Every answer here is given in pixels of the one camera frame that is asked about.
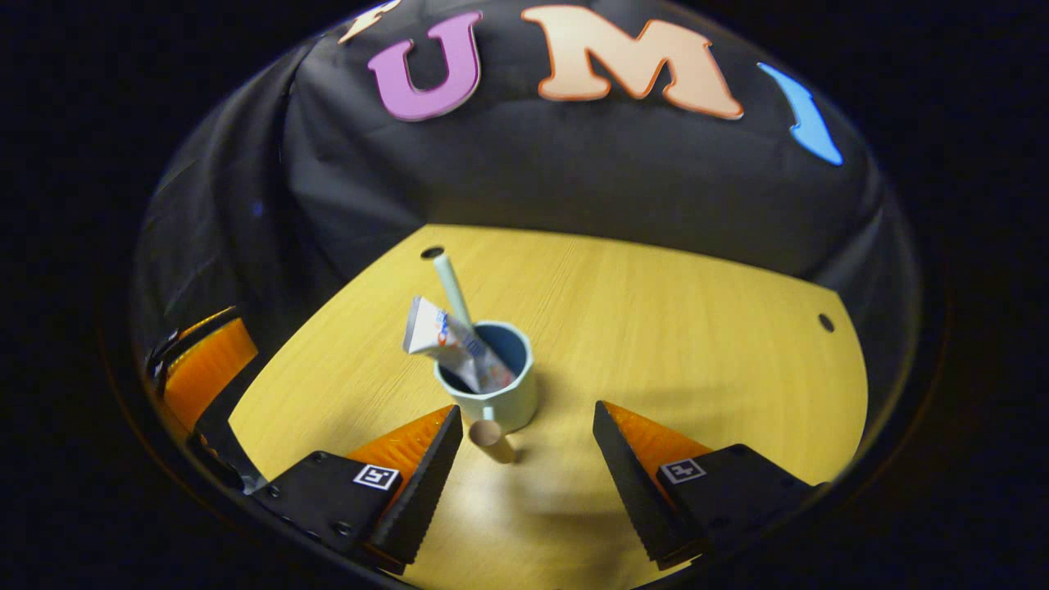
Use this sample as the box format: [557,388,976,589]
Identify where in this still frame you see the white toothbrush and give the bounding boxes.
[432,253,476,333]

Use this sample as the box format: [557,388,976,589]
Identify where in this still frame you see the wooden desktop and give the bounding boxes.
[228,224,870,590]

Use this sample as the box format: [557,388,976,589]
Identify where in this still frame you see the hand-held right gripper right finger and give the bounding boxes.
[592,400,820,573]

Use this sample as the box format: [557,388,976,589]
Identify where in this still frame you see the black backdrop cloth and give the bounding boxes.
[131,0,923,460]

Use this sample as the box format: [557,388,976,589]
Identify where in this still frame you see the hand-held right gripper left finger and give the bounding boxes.
[250,404,465,576]

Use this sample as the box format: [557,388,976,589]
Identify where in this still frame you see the pale cup with wooden handle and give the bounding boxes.
[433,320,539,465]

